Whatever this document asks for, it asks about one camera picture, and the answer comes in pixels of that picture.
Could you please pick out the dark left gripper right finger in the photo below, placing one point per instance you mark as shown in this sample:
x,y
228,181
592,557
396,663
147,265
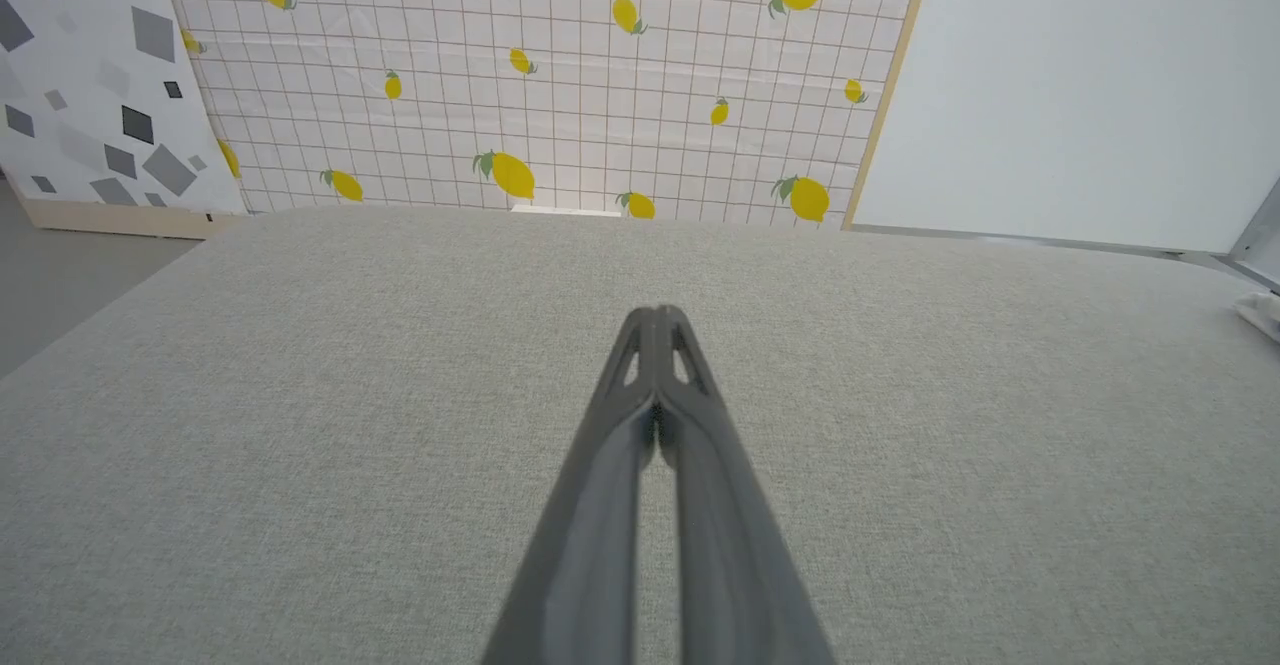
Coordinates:
x,y
730,545

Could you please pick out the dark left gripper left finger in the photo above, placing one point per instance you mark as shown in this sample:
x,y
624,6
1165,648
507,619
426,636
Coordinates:
x,y
590,545

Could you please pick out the blue and white garment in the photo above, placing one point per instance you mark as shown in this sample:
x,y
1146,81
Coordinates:
x,y
1262,315

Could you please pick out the grey fabric sofa cushion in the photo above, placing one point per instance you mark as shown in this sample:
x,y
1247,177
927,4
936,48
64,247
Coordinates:
x,y
300,425

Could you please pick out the lemon print grid partition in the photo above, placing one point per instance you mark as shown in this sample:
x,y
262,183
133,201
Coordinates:
x,y
600,95

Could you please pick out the grey geometric print panel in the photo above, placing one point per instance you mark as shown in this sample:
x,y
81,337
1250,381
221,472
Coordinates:
x,y
90,95

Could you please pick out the grey metal frame bar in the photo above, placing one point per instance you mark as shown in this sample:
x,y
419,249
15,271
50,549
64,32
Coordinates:
x,y
1258,235

